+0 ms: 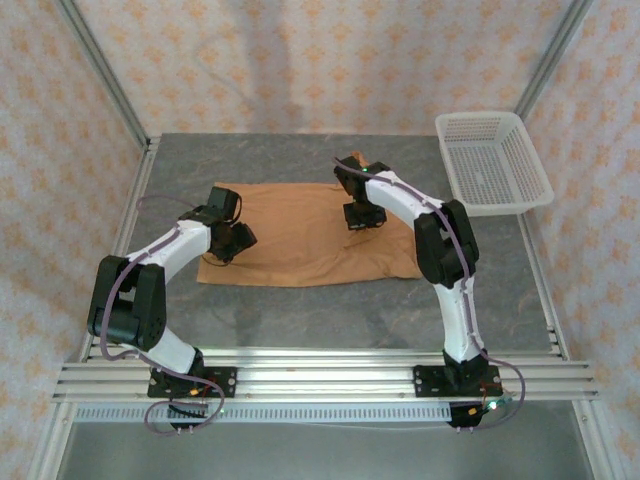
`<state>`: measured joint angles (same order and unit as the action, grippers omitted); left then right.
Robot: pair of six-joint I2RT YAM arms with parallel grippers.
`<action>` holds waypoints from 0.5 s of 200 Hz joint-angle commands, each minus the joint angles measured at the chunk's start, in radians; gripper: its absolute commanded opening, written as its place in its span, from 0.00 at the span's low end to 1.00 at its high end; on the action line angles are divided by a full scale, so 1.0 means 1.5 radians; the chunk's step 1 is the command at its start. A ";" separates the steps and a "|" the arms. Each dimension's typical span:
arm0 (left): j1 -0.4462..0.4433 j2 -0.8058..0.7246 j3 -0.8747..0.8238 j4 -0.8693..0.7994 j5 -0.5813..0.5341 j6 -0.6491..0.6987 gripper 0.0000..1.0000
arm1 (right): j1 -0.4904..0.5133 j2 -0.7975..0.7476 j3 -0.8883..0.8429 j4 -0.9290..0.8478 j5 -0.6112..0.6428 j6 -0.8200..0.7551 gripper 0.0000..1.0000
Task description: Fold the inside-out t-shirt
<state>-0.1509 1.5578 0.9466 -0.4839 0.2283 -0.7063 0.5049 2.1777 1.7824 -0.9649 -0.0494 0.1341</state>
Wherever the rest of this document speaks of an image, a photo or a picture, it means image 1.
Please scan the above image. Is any white plastic mesh basket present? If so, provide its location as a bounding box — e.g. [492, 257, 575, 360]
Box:
[433, 110, 555, 218]

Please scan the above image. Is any aluminium frame post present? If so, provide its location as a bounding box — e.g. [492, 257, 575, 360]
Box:
[514, 0, 595, 119]
[52, 0, 152, 147]

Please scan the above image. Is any aluminium mounting beam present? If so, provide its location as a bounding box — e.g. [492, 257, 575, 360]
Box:
[52, 347, 600, 403]

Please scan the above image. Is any orange-brown t-shirt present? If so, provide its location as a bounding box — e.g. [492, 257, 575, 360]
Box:
[196, 155, 425, 289]

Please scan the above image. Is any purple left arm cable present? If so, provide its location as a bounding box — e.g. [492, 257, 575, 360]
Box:
[99, 194, 227, 437]

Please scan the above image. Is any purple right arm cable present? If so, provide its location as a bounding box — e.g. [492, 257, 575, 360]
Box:
[332, 156, 527, 432]

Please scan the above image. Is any aluminium frame leg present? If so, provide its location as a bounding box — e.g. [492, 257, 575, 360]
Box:
[27, 402, 76, 480]
[572, 399, 624, 480]

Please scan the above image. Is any patterned backdrop cloth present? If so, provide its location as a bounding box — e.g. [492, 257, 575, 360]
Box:
[0, 0, 640, 480]

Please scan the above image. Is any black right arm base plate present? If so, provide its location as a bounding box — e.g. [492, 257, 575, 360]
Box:
[412, 363, 503, 400]

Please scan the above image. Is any white slotted cable duct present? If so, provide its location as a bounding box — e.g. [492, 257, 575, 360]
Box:
[73, 403, 454, 424]

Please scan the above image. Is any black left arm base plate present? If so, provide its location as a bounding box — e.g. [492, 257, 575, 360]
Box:
[147, 366, 238, 400]

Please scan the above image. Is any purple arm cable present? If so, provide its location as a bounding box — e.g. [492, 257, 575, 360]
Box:
[99, 194, 227, 437]
[332, 156, 527, 432]

